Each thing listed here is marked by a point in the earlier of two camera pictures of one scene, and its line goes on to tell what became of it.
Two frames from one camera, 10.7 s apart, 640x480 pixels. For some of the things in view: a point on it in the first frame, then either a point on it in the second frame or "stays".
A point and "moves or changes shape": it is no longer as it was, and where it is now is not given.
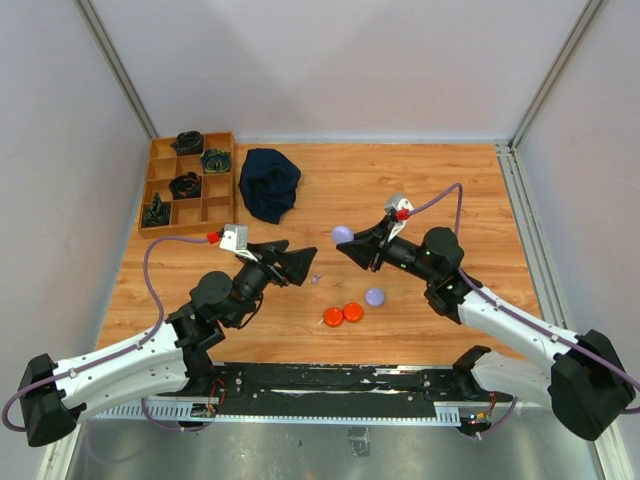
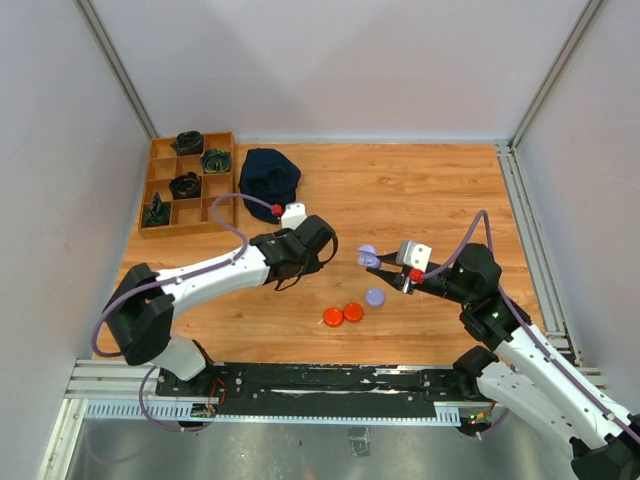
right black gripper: [369, 247] -> [394, 278]
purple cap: [342, 234] moves or changes shape
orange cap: [333, 317] stays
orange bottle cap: [353, 312] stays
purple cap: [375, 297] stays
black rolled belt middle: [186, 186] stays
